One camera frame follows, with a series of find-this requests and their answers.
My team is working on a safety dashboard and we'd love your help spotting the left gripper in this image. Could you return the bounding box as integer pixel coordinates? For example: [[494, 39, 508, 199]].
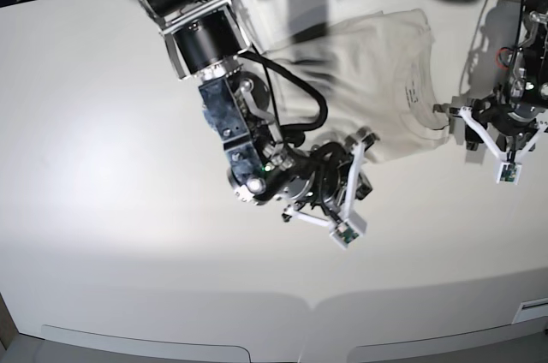
[[433, 95, 547, 164]]

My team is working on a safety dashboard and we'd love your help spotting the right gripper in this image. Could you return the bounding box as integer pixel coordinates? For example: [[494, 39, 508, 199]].
[[282, 131, 377, 226]]

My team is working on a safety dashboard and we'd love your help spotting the beige T-shirt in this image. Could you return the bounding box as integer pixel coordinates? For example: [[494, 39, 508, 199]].
[[265, 9, 450, 164]]

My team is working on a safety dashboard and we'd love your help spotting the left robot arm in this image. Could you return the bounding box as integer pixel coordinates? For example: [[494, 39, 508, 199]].
[[433, 0, 547, 169]]

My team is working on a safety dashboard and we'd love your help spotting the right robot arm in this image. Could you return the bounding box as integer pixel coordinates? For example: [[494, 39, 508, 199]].
[[138, 0, 372, 233]]

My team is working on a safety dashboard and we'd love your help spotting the white label sticker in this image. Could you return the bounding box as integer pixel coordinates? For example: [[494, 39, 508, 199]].
[[512, 298, 548, 324]]

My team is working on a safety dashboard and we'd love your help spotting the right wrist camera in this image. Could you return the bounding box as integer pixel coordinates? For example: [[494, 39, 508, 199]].
[[330, 212, 367, 250]]

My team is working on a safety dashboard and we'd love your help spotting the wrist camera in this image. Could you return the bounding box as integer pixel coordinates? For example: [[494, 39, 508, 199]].
[[330, 212, 367, 250], [495, 162, 522, 185]]

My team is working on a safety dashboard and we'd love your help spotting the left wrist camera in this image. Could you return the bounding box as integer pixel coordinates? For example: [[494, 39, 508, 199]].
[[495, 162, 522, 185]]

